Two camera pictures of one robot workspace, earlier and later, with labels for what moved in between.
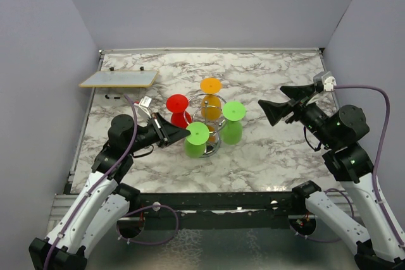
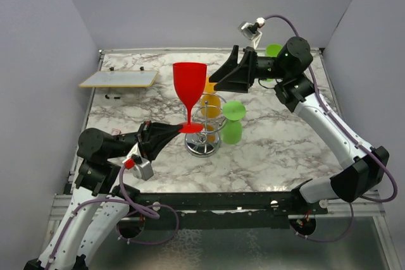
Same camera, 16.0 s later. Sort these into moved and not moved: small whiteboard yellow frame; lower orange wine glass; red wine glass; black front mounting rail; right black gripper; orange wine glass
Moved: red wine glass; right black gripper
Not moved: orange wine glass; lower orange wine glass; small whiteboard yellow frame; black front mounting rail
